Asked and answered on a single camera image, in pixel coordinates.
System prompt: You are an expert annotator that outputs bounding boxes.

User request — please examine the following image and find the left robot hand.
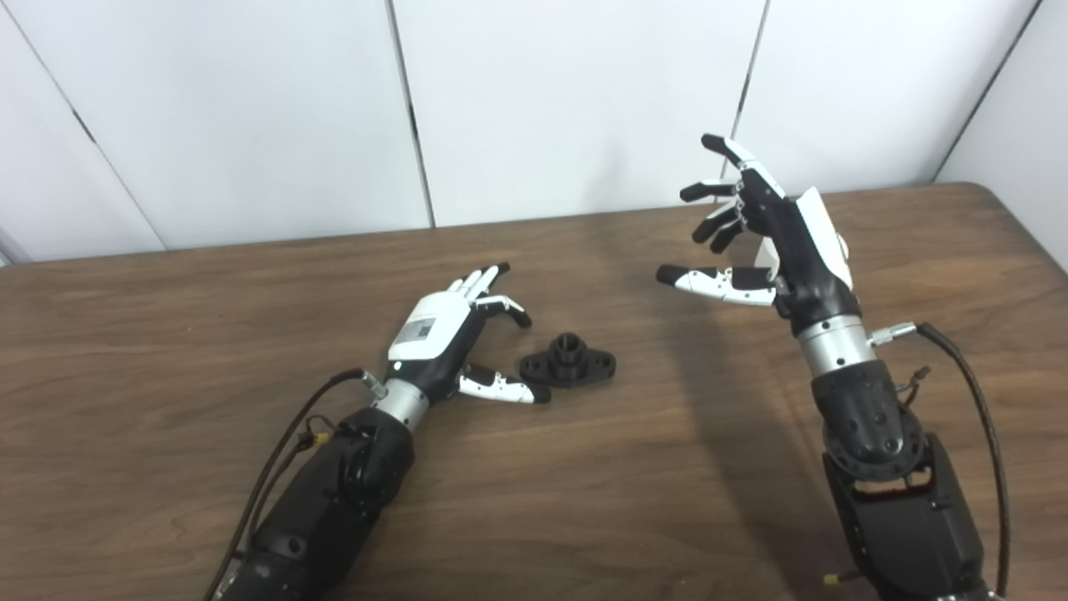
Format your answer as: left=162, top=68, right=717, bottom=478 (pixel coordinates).
left=385, top=263, right=552, bottom=408

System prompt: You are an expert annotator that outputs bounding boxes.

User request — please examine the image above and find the round white piece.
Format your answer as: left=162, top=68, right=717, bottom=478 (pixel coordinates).
left=755, top=234, right=852, bottom=283

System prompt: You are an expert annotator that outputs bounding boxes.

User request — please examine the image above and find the black flanged holder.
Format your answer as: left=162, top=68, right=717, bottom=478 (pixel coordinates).
left=518, top=332, right=618, bottom=389

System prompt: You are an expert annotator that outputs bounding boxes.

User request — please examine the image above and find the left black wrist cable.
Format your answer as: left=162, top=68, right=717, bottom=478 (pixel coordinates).
left=203, top=368, right=390, bottom=601

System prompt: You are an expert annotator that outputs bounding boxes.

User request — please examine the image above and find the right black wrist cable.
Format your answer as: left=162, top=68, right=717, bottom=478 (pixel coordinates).
left=868, top=322, right=1010, bottom=598

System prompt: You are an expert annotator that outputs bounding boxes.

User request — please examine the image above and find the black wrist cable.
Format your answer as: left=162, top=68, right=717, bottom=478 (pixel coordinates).
left=868, top=322, right=1010, bottom=598
left=203, top=368, right=390, bottom=601

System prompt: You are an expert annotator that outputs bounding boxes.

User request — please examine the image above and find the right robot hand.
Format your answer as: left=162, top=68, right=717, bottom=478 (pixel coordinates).
left=656, top=134, right=863, bottom=336

